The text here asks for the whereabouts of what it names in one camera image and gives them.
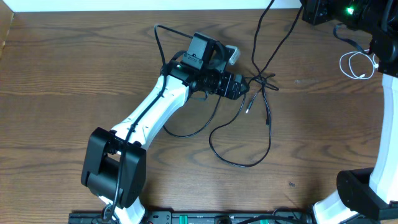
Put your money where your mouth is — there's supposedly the cardboard side panel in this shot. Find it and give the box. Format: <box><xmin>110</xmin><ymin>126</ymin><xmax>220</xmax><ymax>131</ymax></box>
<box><xmin>0</xmin><ymin>0</ymin><xmax>14</xmax><ymax>55</ymax></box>

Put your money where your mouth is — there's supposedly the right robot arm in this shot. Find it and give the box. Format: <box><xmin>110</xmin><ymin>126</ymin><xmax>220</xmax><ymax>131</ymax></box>
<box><xmin>301</xmin><ymin>0</ymin><xmax>397</xmax><ymax>223</ymax></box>

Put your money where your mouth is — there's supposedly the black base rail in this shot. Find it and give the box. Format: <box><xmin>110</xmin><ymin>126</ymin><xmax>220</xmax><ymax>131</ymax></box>
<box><xmin>67</xmin><ymin>207</ymin><xmax>315</xmax><ymax>224</ymax></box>

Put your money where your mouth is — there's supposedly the white USB cable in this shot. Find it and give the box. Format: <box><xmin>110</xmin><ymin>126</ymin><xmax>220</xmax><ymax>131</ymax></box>
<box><xmin>338</xmin><ymin>49</ymin><xmax>379</xmax><ymax>80</ymax></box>

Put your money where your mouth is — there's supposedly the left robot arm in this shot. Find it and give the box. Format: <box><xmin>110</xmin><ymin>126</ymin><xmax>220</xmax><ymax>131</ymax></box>
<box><xmin>81</xmin><ymin>32</ymin><xmax>249</xmax><ymax>223</ymax></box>

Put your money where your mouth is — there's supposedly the black USB cable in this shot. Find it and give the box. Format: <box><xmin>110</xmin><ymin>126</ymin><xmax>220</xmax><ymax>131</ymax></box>
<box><xmin>162</xmin><ymin>0</ymin><xmax>304</xmax><ymax>169</ymax></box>

